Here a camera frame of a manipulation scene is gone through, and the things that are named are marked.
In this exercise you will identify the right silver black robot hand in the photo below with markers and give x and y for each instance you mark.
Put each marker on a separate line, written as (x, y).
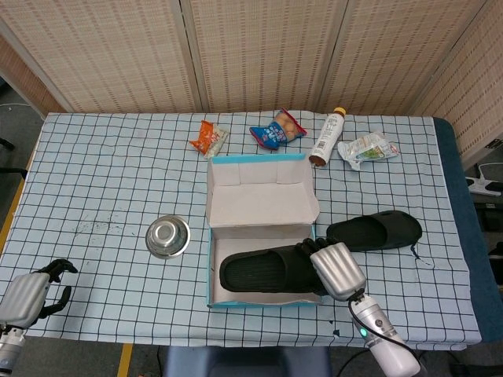
(338, 271)

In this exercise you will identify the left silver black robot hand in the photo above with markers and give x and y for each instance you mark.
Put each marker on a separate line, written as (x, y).
(23, 300)

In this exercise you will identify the black rubber slipper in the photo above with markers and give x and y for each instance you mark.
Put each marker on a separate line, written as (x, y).
(373, 231)
(259, 271)

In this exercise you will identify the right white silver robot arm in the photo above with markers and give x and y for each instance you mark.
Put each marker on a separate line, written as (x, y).
(383, 334)

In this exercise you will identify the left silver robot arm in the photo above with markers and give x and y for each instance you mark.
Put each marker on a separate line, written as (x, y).
(9, 349)

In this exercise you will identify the blue white cardboard shoe box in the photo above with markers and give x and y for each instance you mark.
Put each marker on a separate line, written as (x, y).
(259, 196)

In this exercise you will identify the black thread scrap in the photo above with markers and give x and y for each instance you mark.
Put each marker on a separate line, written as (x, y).
(413, 248)

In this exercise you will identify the crumpled green white packet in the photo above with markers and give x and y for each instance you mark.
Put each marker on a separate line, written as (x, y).
(365, 151)

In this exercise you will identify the dark blue seat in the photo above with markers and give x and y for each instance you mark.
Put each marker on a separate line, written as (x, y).
(243, 363)

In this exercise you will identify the white bottle with yellow cap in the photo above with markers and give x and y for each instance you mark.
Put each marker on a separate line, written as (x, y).
(328, 135)

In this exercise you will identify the blue checked tablecloth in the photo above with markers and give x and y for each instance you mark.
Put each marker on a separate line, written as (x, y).
(98, 176)

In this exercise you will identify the dark blue table pad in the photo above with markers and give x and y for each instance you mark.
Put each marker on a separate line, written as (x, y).
(460, 188)

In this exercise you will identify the blue red snack packet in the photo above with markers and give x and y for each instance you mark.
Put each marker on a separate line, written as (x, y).
(275, 133)

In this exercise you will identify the small stainless steel bowl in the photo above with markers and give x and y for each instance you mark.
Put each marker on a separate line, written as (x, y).
(167, 236)

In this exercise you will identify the black plastic bin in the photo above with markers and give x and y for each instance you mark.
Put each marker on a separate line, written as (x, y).
(491, 220)

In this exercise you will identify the orange white snack packet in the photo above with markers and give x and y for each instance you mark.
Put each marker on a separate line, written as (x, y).
(208, 139)

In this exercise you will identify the beige woven folding screen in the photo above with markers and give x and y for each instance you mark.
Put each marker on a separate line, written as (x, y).
(255, 51)

